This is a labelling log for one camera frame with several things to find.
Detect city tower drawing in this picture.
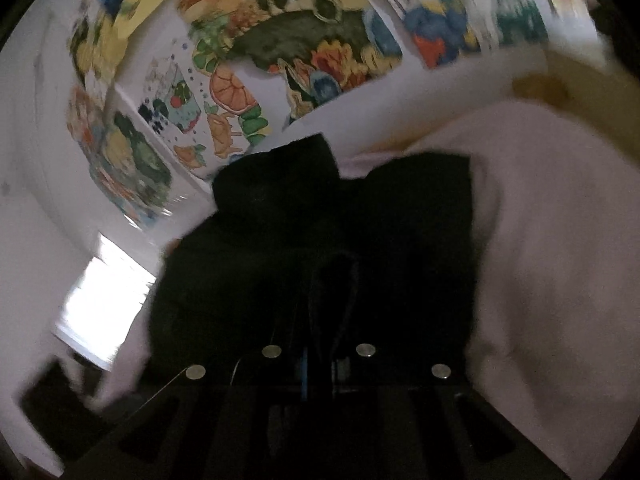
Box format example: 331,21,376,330
347,0,553,70

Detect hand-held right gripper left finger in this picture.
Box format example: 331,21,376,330
65,344,318,480

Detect blond figure drawing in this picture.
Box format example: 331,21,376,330
92,110,175,196

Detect dark flat object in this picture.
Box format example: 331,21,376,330
19,355,113,463

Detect fruit drink drawing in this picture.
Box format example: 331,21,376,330
137,52,273,178

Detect bright window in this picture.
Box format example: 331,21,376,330
54,232,157,372

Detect black garment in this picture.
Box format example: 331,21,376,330
147,132,476,396

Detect swimming figure drawing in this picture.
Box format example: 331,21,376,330
87,165,168,228

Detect wooden bed frame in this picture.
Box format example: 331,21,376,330
370,35,621,156

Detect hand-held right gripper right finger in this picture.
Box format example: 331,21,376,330
320,342,571,480

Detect pink bed sheet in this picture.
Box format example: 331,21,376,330
92,100,633,478

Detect fish sea drawing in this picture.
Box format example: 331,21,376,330
92,0,196,41

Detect pineapple drawing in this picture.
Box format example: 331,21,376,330
67,7,126,93

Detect landscape field drawing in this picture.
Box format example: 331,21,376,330
177,0,405,128

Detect orange-haired girl drawing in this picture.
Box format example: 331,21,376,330
66,85,108,161

